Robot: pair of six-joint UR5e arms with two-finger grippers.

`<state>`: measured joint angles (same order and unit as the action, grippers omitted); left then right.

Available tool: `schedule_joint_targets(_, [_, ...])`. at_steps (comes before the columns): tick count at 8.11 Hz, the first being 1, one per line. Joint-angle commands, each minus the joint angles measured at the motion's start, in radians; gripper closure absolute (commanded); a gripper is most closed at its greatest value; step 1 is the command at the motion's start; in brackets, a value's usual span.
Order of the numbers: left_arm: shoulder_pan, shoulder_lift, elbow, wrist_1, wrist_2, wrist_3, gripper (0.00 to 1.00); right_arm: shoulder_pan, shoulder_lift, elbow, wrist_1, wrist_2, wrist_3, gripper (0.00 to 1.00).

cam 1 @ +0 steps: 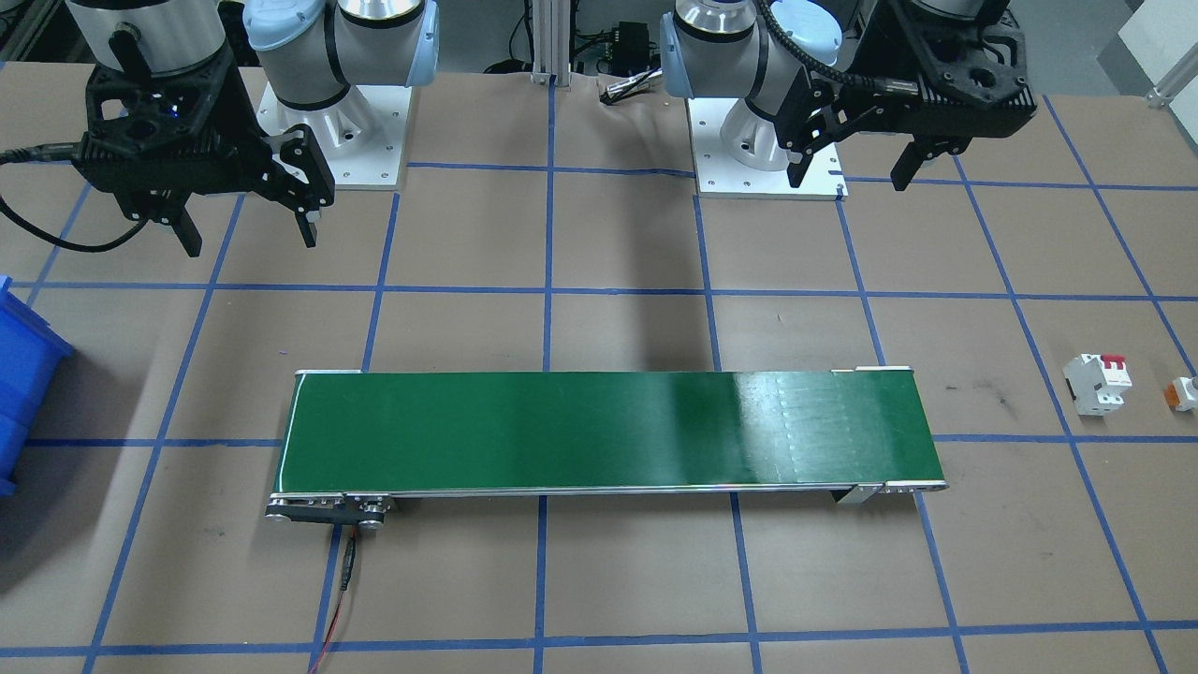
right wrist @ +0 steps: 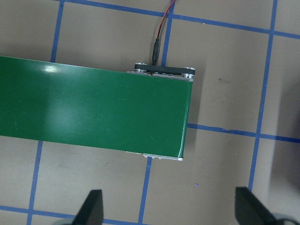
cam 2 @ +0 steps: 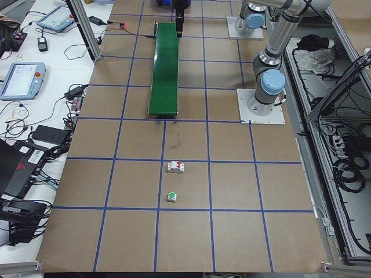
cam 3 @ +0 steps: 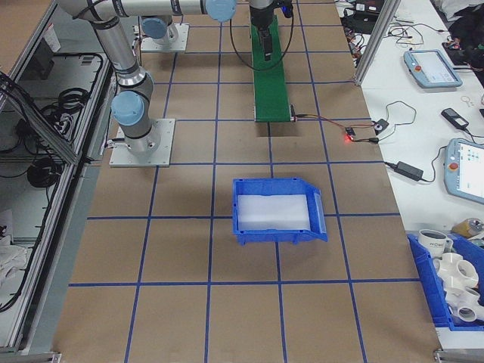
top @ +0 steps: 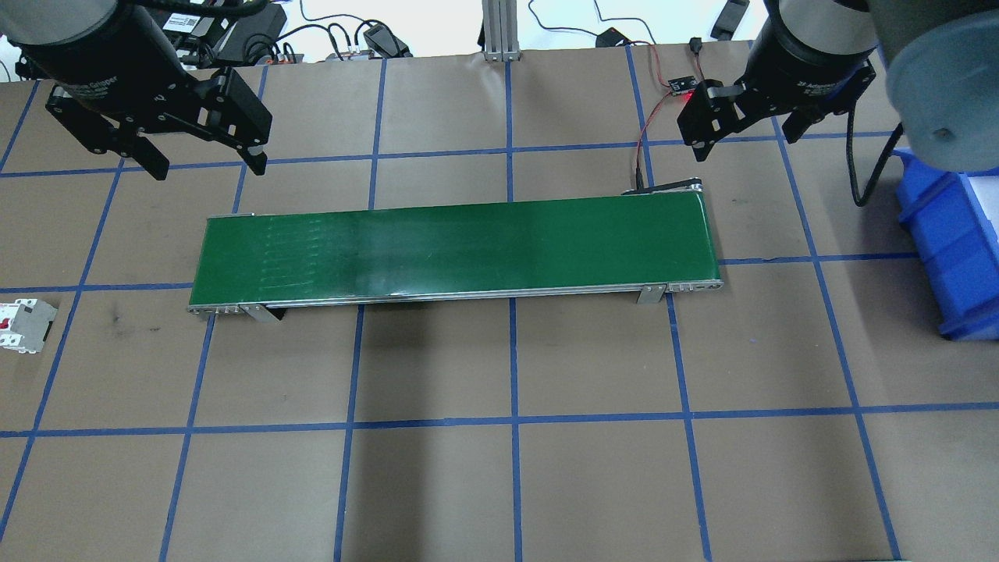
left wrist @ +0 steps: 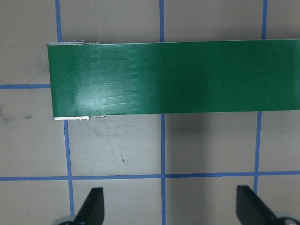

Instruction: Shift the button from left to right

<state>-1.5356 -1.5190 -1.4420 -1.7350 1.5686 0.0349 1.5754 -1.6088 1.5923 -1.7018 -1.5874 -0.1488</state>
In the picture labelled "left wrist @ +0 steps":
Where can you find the green conveyor belt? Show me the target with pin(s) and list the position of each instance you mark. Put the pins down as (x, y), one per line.
(164, 77)

